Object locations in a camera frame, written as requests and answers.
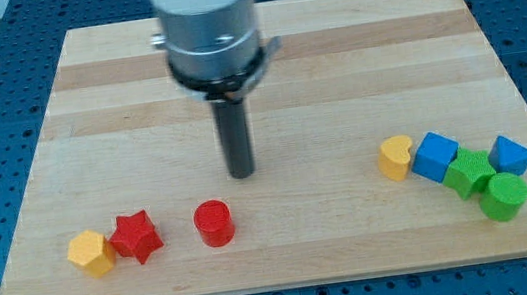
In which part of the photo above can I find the red star block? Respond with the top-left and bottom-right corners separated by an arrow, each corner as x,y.
109,210 -> 165,265

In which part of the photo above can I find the green cylinder block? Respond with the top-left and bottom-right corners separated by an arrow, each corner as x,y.
479,172 -> 527,222

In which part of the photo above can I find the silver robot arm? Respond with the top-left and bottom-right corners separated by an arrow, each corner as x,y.
150,0 -> 281,179

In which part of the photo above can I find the green star block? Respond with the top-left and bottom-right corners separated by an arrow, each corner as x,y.
442,147 -> 496,200

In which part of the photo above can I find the yellow heart block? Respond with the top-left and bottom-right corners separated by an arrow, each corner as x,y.
377,134 -> 413,182

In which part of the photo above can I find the blue triangle block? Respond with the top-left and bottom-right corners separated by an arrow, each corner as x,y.
488,135 -> 527,176

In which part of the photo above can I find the blue cube block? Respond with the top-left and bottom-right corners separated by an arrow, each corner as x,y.
412,132 -> 459,183

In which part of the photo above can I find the yellow hexagon block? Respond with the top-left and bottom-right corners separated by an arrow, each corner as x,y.
67,229 -> 116,279

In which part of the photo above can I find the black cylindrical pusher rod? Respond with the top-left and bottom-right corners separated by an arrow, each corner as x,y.
211,101 -> 255,179

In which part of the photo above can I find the red cylinder block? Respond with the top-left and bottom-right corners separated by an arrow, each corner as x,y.
193,200 -> 235,247

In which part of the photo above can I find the wooden board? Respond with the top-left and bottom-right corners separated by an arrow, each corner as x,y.
0,0 -> 527,295

